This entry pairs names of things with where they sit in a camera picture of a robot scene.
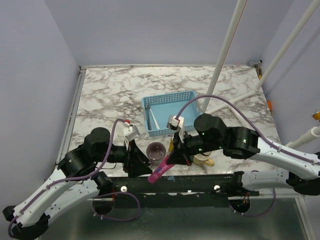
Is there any yellow toothpaste tube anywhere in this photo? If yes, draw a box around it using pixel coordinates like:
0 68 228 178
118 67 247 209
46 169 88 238
168 138 174 153

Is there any yellow ceramic mug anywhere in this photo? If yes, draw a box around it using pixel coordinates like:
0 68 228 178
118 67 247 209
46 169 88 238
193 153 215 167

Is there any purple grey mug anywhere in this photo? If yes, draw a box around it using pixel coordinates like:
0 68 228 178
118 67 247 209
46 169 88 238
146 142 167 166

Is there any pink toothpaste tube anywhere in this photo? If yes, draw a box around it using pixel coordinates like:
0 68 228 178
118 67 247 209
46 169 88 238
147 155 174 184

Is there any clear textured glass tray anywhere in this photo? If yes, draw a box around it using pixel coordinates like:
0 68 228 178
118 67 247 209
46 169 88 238
149 147 208 176

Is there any light blue plastic basket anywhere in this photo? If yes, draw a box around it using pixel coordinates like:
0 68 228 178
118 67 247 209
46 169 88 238
141 90 197 137

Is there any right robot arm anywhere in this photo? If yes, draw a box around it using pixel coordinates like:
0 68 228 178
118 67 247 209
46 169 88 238
167 113 320 196

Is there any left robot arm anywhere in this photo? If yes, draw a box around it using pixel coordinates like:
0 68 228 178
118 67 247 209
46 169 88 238
2 125 152 240

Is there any white toothbrush in basket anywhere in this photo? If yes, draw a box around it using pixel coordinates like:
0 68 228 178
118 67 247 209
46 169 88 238
149 108 160 130

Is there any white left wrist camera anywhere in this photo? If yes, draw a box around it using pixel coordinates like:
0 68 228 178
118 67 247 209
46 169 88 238
122 120 140 150

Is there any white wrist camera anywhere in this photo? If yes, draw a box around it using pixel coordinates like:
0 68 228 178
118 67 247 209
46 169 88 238
122 120 140 150
166 115 185 143

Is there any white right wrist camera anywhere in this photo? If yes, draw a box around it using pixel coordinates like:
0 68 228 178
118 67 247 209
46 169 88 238
166 115 185 143

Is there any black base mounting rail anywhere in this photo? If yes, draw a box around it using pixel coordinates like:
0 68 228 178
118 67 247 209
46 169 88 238
97 172 259 209

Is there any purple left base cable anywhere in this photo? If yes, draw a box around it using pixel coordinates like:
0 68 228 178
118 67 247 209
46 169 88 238
92 191 141 222

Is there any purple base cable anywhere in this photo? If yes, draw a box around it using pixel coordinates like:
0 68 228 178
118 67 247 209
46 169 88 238
233 187 278 218
92 191 141 222

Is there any aluminium table edge rail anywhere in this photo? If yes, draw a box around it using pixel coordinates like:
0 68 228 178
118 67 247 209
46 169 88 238
54 68 87 167

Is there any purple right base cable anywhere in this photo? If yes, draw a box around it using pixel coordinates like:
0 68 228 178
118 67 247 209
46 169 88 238
233 187 278 218

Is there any white pvc pipe frame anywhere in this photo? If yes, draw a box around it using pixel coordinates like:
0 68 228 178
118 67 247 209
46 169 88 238
207 0 320 149

